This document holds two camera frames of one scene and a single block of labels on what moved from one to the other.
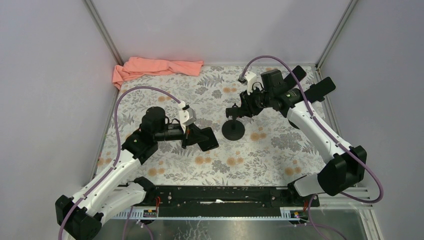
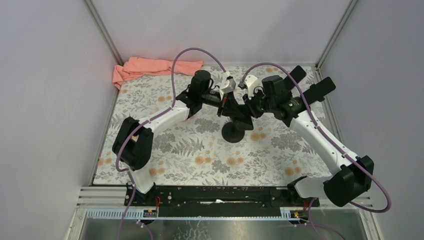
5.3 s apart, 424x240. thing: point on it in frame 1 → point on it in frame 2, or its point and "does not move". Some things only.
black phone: x=210 y=144 → x=243 y=122
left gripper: x=189 y=136 → x=224 y=107
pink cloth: x=134 y=67 does not move
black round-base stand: x=233 y=129 does not move
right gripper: x=247 y=107 does not move
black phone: x=317 y=91 does not move
